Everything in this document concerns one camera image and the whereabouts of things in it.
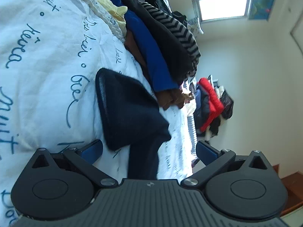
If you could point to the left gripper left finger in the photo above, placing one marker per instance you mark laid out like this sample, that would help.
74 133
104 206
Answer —
84 158

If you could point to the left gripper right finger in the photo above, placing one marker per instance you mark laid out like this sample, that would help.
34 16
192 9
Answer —
215 161

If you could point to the grey navy knit sweater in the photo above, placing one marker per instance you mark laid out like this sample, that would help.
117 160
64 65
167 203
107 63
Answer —
131 118

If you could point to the black bag on pile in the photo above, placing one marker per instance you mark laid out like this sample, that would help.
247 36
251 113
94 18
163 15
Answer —
228 104

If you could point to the navy puffer jacket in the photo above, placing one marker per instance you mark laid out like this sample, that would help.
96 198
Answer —
202 111

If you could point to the red puffer jacket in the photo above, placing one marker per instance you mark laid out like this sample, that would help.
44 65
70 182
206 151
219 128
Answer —
214 104

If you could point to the blue garment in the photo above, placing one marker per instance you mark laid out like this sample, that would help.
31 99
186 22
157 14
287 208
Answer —
145 50

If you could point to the black white striped garment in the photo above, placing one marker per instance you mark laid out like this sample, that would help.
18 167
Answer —
176 43

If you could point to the white script-print bed cover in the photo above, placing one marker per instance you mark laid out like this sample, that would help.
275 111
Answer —
51 51

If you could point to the floral pillow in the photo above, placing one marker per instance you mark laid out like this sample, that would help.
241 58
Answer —
195 27

